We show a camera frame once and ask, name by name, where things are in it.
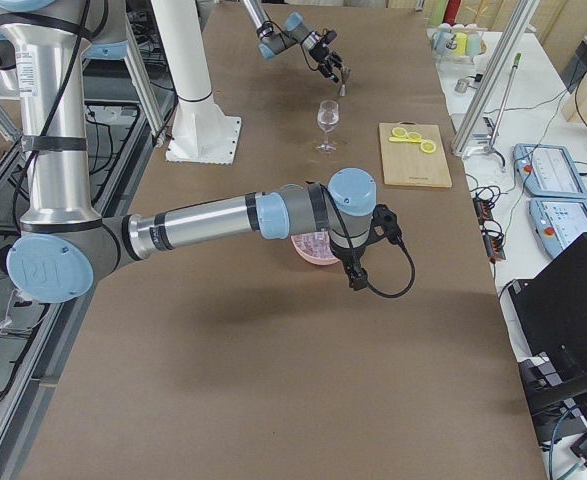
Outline bamboo cutting board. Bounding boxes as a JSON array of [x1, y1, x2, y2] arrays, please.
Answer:
[[379, 122, 452, 188]]

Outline steel cylindrical weight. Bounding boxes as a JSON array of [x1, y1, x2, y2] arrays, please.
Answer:
[[454, 78, 472, 94]]

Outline long metal rod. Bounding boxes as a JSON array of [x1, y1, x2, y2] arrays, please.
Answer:
[[484, 52, 522, 170]]

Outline pink bowl of ice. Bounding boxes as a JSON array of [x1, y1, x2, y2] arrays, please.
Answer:
[[291, 231, 339, 266]]

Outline lemon slice near handle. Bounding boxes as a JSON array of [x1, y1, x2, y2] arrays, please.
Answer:
[[391, 127, 408, 139]]

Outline middle lemon slice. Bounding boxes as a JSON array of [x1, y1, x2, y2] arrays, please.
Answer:
[[406, 131, 422, 143]]

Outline far lemon slice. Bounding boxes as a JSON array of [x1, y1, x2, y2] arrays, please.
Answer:
[[420, 141, 437, 154]]

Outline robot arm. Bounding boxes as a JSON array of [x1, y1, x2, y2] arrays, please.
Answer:
[[0, 1, 378, 303], [240, 0, 351, 84]]

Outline yellow plastic stick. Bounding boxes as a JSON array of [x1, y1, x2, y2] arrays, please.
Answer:
[[388, 136, 424, 144]]

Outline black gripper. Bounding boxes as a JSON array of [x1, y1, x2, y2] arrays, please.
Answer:
[[309, 42, 348, 83], [336, 249, 368, 291]]

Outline blue teach pendant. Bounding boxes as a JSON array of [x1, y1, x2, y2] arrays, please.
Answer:
[[513, 143, 587, 199], [529, 197, 587, 259]]

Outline upper blue teach pendant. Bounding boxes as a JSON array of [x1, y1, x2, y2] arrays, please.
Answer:
[[513, 143, 587, 199]]

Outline black monitor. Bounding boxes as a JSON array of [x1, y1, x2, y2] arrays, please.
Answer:
[[508, 233, 587, 380]]

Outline lower blue teach pendant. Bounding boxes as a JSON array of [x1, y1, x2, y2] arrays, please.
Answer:
[[529, 197, 587, 259]]

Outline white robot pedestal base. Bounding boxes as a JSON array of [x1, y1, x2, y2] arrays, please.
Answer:
[[152, 0, 242, 165]]

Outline steel double jigger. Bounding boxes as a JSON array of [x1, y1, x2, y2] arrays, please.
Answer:
[[338, 66, 351, 97]]

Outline clear wine glass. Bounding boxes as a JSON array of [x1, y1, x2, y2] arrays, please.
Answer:
[[316, 100, 339, 153]]

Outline black braided camera cable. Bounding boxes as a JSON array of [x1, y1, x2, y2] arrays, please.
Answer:
[[365, 239, 416, 300]]

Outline aluminium frame post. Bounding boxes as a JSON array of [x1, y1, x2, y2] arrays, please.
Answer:
[[452, 0, 539, 157]]

